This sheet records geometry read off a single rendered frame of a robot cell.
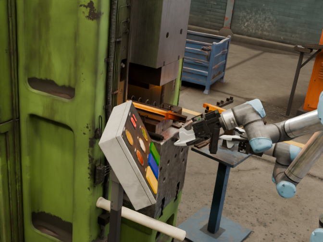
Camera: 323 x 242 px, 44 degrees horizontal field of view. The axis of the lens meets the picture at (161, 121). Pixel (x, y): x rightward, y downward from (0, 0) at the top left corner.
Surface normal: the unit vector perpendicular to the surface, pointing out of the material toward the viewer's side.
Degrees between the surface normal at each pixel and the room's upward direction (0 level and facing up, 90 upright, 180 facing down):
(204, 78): 90
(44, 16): 89
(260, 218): 0
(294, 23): 89
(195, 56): 89
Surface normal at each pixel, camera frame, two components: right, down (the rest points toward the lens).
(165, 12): 0.88, 0.26
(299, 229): 0.10, -0.92
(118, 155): -0.04, 0.38
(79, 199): -0.45, 0.30
